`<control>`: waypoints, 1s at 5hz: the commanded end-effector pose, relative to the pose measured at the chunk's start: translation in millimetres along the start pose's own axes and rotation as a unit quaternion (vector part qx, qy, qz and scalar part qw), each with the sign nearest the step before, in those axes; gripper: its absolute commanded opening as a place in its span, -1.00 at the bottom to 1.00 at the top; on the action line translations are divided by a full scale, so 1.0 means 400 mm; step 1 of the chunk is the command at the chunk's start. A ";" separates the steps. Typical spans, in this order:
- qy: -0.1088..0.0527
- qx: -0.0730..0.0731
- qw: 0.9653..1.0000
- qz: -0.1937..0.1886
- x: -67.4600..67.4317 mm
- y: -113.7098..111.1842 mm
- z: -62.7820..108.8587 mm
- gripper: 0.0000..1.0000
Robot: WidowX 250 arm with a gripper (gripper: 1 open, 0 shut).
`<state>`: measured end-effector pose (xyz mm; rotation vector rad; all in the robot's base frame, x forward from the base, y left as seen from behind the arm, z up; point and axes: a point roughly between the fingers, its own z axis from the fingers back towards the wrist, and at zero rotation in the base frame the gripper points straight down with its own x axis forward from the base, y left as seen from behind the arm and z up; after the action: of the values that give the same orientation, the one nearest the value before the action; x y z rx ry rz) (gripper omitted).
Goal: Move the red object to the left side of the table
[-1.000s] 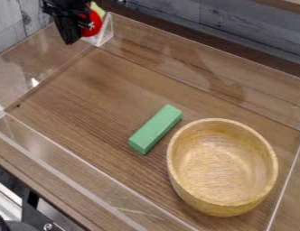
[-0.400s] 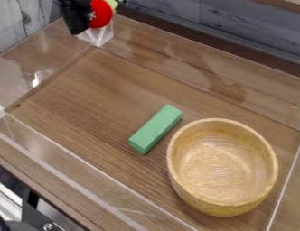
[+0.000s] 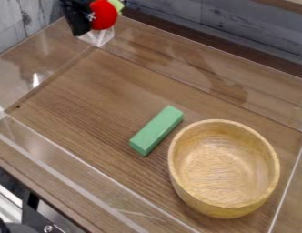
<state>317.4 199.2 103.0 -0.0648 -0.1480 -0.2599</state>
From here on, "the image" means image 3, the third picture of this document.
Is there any light wooden bowl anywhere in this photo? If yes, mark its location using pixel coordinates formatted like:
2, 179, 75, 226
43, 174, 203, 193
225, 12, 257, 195
169, 119, 282, 219

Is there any black cable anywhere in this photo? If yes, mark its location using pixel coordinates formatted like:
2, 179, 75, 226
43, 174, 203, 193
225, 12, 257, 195
0, 213, 11, 233

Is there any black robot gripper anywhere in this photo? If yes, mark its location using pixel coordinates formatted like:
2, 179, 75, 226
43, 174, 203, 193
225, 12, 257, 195
61, 0, 94, 36

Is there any clear acrylic corner bracket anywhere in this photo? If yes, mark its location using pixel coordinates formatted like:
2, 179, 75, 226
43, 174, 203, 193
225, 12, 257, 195
78, 27, 115, 47

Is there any green rectangular block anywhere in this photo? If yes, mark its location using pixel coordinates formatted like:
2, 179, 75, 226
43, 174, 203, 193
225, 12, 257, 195
130, 106, 185, 156

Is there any clear acrylic tray wall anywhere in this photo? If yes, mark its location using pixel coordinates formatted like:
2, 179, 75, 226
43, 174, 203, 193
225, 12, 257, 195
0, 15, 302, 233

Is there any black metal table bracket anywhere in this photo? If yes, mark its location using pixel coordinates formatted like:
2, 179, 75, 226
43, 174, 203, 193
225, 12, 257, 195
21, 191, 66, 233

